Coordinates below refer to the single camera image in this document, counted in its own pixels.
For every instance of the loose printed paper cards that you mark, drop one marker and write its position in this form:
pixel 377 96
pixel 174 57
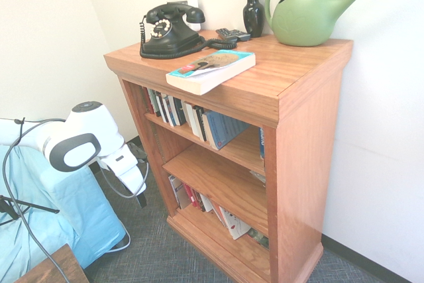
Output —
pixel 259 177

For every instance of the black book white label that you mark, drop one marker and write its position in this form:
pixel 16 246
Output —
pixel 160 107

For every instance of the black tan-paged book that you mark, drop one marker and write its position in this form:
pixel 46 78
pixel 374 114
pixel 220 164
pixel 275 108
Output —
pixel 179 113

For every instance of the blue Thailand travel guide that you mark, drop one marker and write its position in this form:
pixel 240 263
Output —
pixel 261 142

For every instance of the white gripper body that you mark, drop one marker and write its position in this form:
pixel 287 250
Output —
pixel 126 167

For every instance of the black glossy vase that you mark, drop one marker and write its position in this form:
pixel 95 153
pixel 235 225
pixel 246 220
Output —
pixel 253 14

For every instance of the dark wooden table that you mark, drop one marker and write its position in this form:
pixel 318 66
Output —
pixel 56 269

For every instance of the black remote control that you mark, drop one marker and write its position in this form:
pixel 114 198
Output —
pixel 226 33
pixel 241 35

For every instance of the white book red dots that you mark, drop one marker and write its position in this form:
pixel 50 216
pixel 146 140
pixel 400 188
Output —
pixel 236 225

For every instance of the teal cover paperback book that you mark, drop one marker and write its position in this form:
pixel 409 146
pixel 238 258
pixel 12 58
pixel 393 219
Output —
pixel 212 67

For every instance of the thick white paperback book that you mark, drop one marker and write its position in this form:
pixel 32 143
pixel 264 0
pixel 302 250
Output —
pixel 191 119

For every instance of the blue cover paperback book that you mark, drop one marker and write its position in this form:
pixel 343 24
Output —
pixel 227 129

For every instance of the camouflage cover book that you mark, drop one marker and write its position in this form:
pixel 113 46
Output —
pixel 259 237

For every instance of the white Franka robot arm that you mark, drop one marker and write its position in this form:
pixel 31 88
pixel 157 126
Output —
pixel 89 124

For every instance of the green plastic watering can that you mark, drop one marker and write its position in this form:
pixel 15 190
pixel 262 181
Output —
pixel 298 21

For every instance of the white red slim book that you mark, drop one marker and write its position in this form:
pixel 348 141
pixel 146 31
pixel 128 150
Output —
pixel 176 192

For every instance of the white curved tube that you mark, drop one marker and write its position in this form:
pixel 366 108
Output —
pixel 126 243

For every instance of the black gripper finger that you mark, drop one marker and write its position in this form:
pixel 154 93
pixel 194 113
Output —
pixel 142 201

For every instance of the dark red spine book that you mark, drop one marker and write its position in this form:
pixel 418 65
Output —
pixel 148 100

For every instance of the white blue spine book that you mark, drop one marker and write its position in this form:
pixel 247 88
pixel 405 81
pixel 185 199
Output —
pixel 168 111

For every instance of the light blue cloth cover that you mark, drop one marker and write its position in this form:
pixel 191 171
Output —
pixel 83 223

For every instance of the black camera tripod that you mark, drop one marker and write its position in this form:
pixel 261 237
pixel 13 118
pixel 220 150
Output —
pixel 39 208

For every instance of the dark green spine book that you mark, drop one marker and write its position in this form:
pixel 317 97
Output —
pixel 154 103

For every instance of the red spine slim book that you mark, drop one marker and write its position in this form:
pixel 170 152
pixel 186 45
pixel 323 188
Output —
pixel 191 195

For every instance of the black rotary telephone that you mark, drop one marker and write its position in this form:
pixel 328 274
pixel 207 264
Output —
pixel 218 44
pixel 172 39

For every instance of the wooden bookshelf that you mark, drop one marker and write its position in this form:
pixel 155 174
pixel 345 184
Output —
pixel 298 163

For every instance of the thin black paperback book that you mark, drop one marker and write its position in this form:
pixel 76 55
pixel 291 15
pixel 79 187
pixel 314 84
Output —
pixel 199 123

